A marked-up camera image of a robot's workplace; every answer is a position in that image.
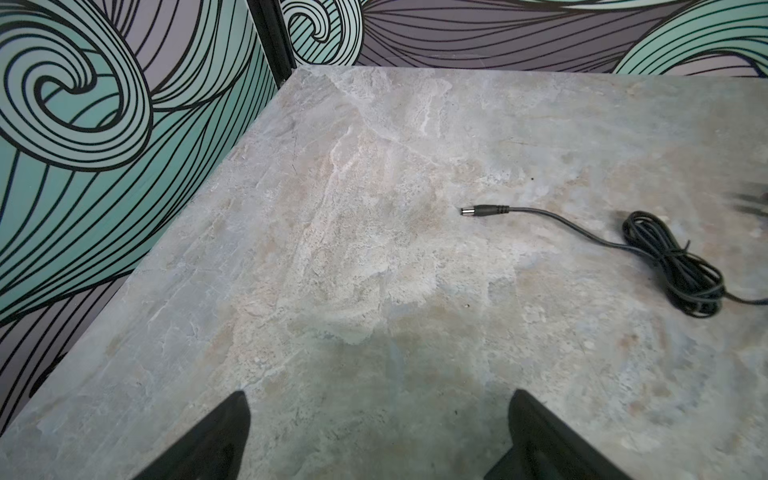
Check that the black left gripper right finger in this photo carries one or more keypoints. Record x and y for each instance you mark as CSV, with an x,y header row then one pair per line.
x,y
544,447

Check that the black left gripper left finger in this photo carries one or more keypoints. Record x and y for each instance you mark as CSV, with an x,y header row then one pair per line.
x,y
212,449

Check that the black corner frame post left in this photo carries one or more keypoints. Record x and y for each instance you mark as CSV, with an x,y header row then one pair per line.
x,y
273,34

